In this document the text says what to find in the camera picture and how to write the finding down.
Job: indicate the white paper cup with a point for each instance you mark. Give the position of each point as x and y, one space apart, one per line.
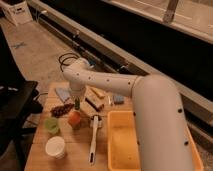
55 147

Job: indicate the green cup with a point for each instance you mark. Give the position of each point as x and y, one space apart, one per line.
51 125

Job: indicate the orange peach fruit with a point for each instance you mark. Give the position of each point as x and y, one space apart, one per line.
74 119

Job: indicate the brown wooden block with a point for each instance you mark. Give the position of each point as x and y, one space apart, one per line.
96 105

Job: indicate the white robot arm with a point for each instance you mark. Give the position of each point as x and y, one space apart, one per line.
161 127

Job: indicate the white cardboard box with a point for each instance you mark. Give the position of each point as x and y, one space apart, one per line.
17 14

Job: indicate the black chair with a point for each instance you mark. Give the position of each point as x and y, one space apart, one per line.
16 102

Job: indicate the blue power device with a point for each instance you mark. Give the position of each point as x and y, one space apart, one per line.
89 63

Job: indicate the yellow plastic bin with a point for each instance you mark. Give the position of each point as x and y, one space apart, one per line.
121 141

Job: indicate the blue cloth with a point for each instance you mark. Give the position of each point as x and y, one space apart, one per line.
63 94

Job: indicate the yellow block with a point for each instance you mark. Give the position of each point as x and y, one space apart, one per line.
97 92

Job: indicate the green pepper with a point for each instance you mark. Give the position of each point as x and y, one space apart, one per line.
77 104

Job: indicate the bunch of dark grapes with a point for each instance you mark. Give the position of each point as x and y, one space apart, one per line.
59 111

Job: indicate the silver fork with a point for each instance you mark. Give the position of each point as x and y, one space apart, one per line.
109 100

